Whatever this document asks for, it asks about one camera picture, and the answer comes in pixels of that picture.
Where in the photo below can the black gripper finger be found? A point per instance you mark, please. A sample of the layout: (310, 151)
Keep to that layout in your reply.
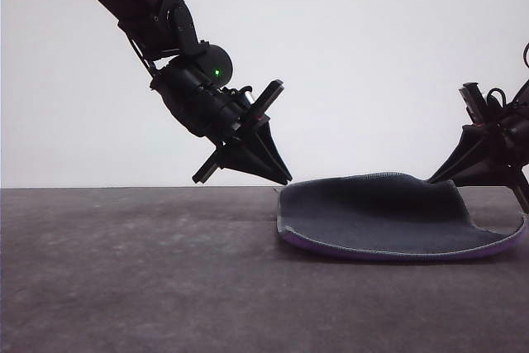
(273, 146)
(248, 158)
(475, 146)
(492, 173)

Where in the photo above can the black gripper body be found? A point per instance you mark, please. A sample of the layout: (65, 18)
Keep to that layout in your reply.
(194, 105)
(516, 138)

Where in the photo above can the purple towel with grey hem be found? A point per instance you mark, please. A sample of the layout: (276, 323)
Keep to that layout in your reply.
(372, 220)

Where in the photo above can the grey table cloth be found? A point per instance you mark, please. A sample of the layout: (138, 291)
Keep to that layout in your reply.
(124, 287)

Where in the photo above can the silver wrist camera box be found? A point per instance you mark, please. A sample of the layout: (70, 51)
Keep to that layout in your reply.
(246, 100)

